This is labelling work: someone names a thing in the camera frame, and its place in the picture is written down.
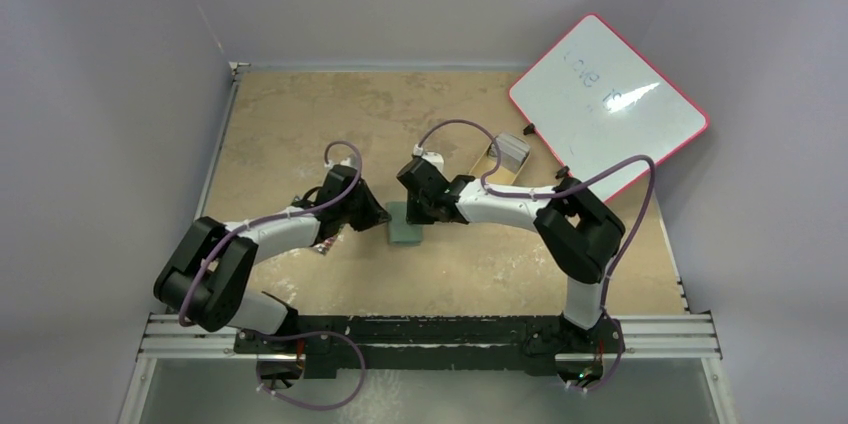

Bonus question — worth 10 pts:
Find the green card holder wallet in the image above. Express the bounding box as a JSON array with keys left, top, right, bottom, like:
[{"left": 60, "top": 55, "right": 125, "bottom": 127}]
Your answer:
[{"left": 386, "top": 201, "right": 423, "bottom": 246}]

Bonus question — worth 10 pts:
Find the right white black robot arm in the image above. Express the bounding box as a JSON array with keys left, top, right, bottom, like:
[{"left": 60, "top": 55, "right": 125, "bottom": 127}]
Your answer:
[{"left": 397, "top": 157, "right": 625, "bottom": 351}]

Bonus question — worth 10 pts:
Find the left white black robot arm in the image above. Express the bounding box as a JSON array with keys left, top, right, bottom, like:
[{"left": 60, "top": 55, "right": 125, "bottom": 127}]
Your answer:
[{"left": 153, "top": 164, "right": 391, "bottom": 353}]

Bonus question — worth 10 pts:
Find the colourful marker pack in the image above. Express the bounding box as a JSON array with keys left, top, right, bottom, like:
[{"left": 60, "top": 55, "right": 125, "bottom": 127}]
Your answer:
[{"left": 312, "top": 238, "right": 335, "bottom": 255}]

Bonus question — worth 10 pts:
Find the beige oval tray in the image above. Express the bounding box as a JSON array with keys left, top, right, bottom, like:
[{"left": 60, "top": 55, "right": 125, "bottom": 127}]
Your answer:
[{"left": 468, "top": 136, "right": 531, "bottom": 187}]

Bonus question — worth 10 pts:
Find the pink framed whiteboard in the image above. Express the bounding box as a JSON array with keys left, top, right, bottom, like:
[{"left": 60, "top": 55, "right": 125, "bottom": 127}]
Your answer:
[{"left": 508, "top": 14, "right": 710, "bottom": 180}]

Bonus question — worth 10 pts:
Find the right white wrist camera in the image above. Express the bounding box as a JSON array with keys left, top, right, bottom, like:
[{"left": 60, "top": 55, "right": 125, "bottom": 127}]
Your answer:
[{"left": 413, "top": 146, "right": 445, "bottom": 172}]

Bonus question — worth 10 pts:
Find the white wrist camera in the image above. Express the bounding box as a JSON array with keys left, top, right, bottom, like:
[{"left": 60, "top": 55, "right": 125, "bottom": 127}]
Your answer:
[
  {"left": 338, "top": 154, "right": 361, "bottom": 170},
  {"left": 413, "top": 146, "right": 445, "bottom": 172}
]

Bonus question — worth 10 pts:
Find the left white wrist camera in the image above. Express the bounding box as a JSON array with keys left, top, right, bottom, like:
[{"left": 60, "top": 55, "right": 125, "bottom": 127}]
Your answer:
[{"left": 338, "top": 154, "right": 361, "bottom": 170}]

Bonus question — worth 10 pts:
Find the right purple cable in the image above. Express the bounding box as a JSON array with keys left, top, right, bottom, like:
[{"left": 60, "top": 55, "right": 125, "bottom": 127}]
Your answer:
[{"left": 413, "top": 118, "right": 658, "bottom": 396}]

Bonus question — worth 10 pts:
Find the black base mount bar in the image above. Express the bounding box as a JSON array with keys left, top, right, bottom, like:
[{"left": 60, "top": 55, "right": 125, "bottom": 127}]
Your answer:
[{"left": 234, "top": 315, "right": 624, "bottom": 381}]

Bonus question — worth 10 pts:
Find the aluminium rail frame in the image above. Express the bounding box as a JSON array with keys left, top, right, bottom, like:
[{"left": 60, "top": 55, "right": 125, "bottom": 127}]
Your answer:
[{"left": 120, "top": 68, "right": 737, "bottom": 423}]

